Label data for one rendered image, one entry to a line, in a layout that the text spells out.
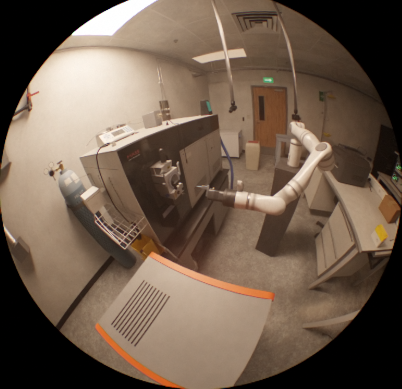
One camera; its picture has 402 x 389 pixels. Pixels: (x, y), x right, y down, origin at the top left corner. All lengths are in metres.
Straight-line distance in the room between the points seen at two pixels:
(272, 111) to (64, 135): 4.43
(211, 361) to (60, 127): 1.82
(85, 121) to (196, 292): 1.73
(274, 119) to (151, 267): 4.24
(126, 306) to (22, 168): 1.49
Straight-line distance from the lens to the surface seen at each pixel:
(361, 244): 1.14
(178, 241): 0.97
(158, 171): 0.63
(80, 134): 1.68
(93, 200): 0.84
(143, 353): 0.45
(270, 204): 0.51
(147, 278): 0.45
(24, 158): 1.65
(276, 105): 4.27
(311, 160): 0.58
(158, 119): 1.09
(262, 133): 4.32
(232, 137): 3.75
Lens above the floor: 1.51
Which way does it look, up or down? 34 degrees down
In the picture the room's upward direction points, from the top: 9 degrees counter-clockwise
